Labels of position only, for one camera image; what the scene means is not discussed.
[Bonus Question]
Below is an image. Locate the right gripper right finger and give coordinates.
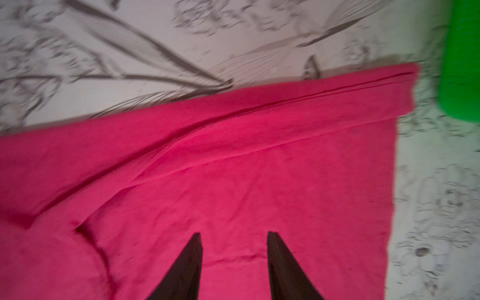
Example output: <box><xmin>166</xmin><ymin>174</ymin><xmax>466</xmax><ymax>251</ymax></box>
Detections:
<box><xmin>267</xmin><ymin>231</ymin><xmax>324</xmax><ymax>300</ymax></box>

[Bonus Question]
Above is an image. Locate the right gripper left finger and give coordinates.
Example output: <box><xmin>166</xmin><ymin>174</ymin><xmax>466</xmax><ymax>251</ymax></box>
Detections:
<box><xmin>147</xmin><ymin>232</ymin><xmax>203</xmax><ymax>300</ymax></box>

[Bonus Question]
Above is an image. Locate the magenta t-shirt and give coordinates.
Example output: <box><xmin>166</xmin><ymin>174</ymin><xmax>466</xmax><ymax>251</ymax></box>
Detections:
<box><xmin>1</xmin><ymin>63</ymin><xmax>420</xmax><ymax>300</ymax></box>

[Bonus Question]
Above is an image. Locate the green plastic basket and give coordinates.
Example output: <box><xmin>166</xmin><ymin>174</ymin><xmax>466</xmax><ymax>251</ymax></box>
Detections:
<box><xmin>438</xmin><ymin>0</ymin><xmax>480</xmax><ymax>124</ymax></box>

